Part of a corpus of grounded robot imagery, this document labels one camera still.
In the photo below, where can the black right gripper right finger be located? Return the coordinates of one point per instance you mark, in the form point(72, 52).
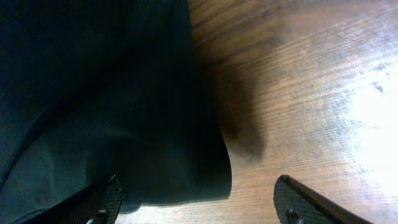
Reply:
point(296, 203)

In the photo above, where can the black t-shirt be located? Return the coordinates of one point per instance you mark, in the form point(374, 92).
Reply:
point(104, 94)

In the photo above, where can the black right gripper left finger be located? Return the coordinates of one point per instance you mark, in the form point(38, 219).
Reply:
point(105, 205)

